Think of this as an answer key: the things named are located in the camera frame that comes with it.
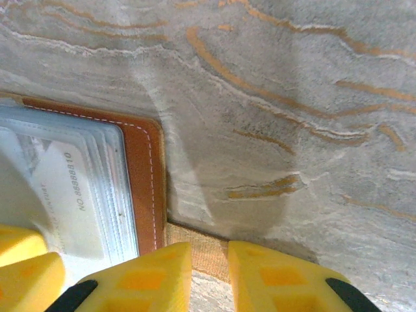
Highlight white card with printed number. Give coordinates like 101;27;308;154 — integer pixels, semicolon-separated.
16;133;108;261

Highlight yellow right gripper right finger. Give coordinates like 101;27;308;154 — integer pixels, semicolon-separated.
227;239;384;312

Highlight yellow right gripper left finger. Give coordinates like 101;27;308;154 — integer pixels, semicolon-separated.
48;241;193;312

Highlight clear plastic card sleeves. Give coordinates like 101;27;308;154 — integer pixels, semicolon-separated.
0;99;140;280

